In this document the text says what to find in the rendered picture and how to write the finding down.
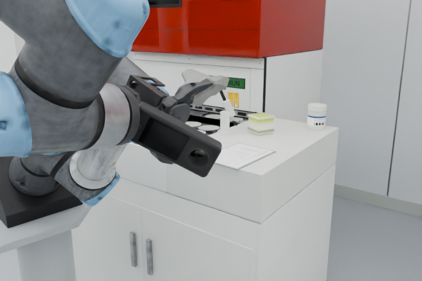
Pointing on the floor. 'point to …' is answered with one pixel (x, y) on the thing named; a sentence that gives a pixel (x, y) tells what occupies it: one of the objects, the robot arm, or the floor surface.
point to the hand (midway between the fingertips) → (211, 123)
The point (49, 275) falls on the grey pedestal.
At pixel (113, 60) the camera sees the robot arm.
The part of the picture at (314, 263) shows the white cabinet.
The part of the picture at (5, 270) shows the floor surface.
